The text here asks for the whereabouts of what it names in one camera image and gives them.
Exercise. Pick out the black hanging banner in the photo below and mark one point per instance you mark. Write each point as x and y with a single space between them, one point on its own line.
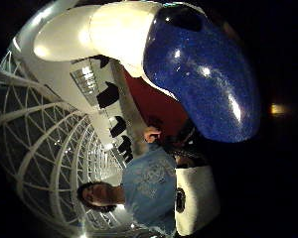
108 95
118 127
102 60
124 143
128 156

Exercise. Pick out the the person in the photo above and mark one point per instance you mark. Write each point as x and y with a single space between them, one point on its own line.
149 185

